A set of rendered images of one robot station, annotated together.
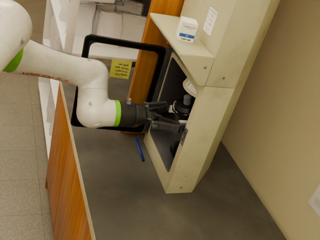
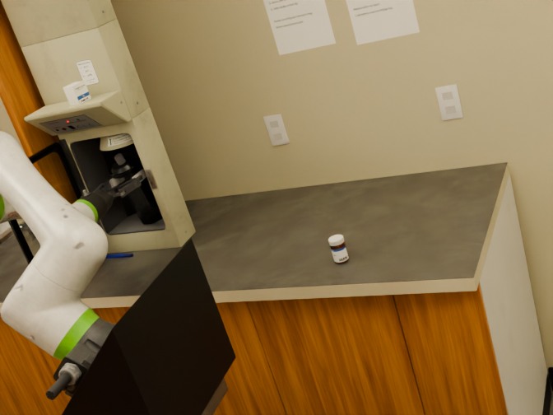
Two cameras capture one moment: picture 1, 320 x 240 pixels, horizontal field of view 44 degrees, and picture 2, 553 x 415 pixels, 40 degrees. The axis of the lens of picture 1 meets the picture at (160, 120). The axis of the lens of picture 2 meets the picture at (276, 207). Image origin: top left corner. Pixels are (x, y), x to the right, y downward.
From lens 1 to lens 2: 141 cm
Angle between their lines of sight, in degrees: 31
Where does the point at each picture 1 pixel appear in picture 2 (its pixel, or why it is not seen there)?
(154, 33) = (34, 141)
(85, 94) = not seen: hidden behind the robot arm
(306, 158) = (239, 120)
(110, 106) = (79, 205)
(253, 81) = not seen: hidden behind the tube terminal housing
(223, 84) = (141, 108)
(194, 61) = (111, 102)
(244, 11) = (109, 39)
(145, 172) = (146, 256)
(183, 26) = (75, 90)
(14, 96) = not seen: outside the picture
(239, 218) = (246, 209)
